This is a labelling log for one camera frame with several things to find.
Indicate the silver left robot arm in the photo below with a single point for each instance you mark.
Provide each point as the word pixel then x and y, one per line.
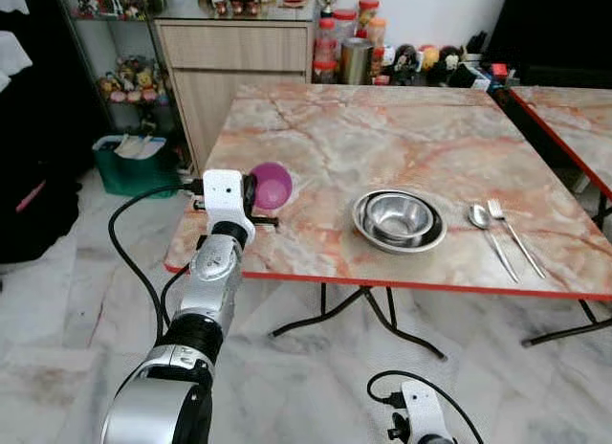
pixel 215 281

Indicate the clear red lid jar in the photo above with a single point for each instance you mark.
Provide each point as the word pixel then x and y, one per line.
pixel 326 40
pixel 345 23

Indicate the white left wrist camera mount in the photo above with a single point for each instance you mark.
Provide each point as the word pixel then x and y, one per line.
pixel 227 200

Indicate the marble top folding table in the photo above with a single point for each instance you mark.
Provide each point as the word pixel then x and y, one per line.
pixel 382 138
pixel 574 119

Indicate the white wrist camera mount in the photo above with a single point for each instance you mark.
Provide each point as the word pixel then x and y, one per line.
pixel 424 410
pixel 227 200

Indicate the green plastic bin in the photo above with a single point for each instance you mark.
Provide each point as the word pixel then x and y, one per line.
pixel 134 171

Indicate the glass display shelf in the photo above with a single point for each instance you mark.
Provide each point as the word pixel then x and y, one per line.
pixel 124 80

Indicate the black flat screen television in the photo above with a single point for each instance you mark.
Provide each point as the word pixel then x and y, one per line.
pixel 555 28

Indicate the small red box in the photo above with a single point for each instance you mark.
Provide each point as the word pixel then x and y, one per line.
pixel 498 71

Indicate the stainless steel plate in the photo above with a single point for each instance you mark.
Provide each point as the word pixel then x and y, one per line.
pixel 441 229

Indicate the stainless steel bowl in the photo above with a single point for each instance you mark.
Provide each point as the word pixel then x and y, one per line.
pixel 397 214

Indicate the steel fork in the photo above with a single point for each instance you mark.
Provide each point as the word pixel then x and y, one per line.
pixel 495 210

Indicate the light wooden cabinet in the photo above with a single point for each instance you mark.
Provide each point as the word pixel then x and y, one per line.
pixel 239 80

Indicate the steel canister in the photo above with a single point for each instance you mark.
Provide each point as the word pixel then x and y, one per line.
pixel 357 61

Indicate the steel spoon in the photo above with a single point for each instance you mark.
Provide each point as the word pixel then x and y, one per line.
pixel 478 214

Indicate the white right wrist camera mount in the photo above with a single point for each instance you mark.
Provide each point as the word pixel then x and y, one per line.
pixel 424 410

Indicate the purple plastic cup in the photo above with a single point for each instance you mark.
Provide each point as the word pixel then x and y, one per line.
pixel 274 186

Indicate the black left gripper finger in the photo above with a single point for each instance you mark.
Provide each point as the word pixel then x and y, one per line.
pixel 266 220

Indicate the tall red lid jar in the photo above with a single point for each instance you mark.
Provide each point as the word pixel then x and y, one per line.
pixel 367 11

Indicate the black hanging clothes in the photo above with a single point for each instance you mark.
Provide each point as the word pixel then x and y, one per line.
pixel 38 128

